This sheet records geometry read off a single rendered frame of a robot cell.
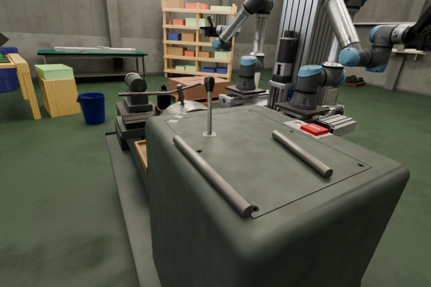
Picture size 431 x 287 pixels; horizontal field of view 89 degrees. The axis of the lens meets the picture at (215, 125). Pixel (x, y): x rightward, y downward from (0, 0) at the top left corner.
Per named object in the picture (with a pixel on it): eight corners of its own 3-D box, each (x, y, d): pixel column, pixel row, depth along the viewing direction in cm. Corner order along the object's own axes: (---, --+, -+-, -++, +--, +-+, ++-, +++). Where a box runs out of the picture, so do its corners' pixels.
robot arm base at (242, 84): (245, 85, 175) (247, 72, 171) (259, 89, 164) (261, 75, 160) (231, 86, 167) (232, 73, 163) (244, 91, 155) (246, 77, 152)
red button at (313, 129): (328, 135, 67) (329, 129, 67) (315, 138, 64) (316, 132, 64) (311, 128, 72) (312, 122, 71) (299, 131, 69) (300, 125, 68)
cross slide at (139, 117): (188, 121, 159) (188, 115, 158) (126, 130, 139) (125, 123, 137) (179, 113, 174) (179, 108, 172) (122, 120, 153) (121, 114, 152)
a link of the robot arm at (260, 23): (243, 72, 169) (251, -9, 148) (251, 70, 181) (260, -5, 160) (257, 74, 163) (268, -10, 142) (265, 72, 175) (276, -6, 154)
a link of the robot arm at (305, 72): (290, 86, 128) (295, 63, 123) (310, 87, 132) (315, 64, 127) (303, 91, 118) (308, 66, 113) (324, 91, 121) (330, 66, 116)
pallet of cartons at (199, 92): (213, 92, 639) (213, 75, 620) (233, 101, 559) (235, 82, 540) (165, 96, 567) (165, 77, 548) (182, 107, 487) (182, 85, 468)
